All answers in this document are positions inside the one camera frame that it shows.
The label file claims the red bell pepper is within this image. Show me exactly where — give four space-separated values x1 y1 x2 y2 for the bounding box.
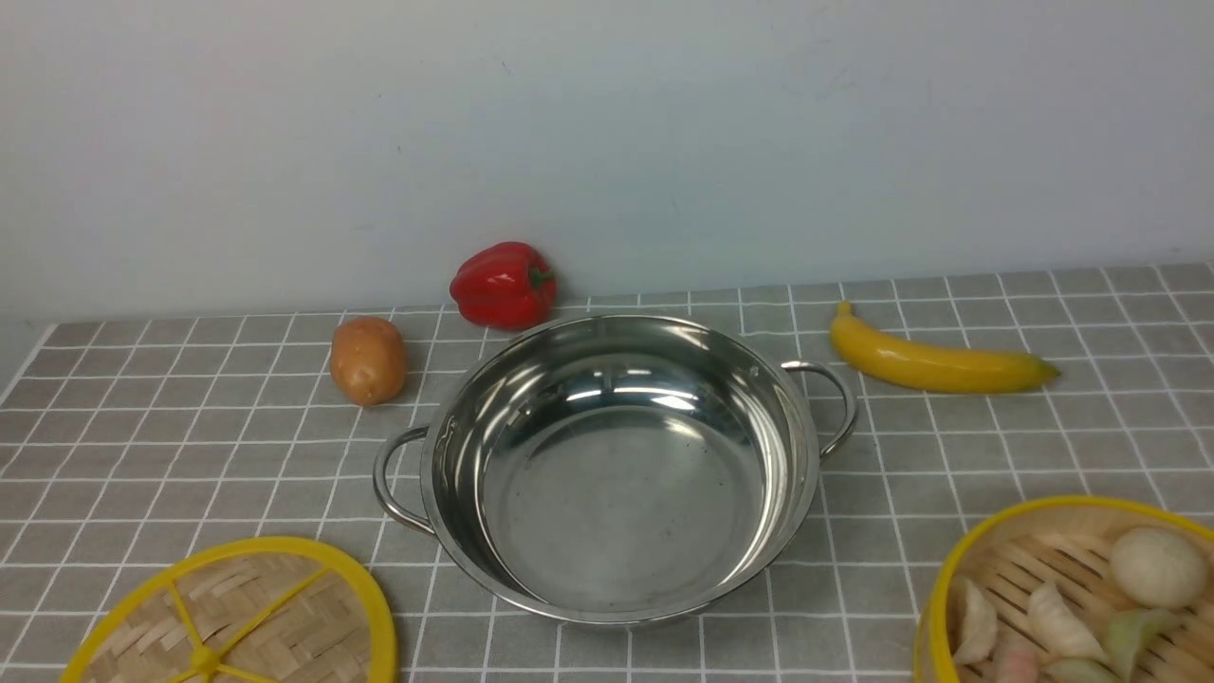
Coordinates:
450 241 558 330

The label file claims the yellow bamboo steamer basket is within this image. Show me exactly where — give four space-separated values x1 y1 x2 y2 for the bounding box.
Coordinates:
913 496 1213 682

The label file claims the yellow banana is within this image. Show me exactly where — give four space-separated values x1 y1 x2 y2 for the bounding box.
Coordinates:
832 300 1061 395

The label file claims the white dumpling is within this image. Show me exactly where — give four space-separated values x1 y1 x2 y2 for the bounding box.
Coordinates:
952 576 998 666
1027 581 1110 664

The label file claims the stainless steel pot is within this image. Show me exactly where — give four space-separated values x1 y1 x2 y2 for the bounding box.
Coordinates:
371 314 858 627

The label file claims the grey checkered tablecloth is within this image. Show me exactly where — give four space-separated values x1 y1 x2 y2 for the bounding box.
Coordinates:
1 263 1213 682

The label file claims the white round bun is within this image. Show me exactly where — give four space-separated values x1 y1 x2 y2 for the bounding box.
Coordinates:
1110 527 1210 610

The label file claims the pink dumpling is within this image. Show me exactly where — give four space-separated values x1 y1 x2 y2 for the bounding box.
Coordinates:
992 633 1039 683

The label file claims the brown potato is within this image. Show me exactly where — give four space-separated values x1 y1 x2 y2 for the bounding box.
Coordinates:
329 315 408 408

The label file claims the yellow bamboo steamer lid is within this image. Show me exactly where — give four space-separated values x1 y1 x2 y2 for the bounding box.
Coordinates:
61 536 399 682

